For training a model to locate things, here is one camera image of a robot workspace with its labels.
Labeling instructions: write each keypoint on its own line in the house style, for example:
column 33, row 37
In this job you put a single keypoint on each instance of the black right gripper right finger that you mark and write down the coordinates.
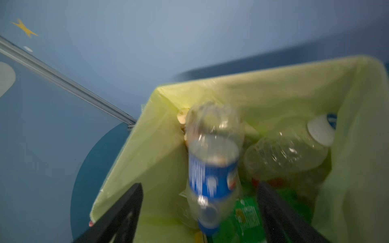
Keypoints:
column 281, row 223

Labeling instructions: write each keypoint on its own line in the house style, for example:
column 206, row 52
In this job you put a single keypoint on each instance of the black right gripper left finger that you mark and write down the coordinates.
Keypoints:
column 119, row 223

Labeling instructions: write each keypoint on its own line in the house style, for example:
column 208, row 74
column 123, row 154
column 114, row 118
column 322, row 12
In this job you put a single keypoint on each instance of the green bottle white cap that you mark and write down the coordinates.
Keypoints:
column 245, row 224

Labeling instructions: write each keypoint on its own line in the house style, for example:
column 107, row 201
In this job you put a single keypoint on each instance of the large clear bottle white cap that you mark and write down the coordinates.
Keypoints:
column 295, row 145

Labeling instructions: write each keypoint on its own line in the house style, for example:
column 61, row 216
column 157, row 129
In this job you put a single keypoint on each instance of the small bottle blue label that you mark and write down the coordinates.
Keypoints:
column 215, row 136

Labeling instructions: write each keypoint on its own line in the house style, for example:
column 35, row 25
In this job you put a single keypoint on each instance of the green bin liner bag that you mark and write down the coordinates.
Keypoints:
column 353, row 203

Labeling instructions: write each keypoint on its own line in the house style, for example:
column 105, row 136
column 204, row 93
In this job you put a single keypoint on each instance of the aluminium frame post left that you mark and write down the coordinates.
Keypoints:
column 17, row 54

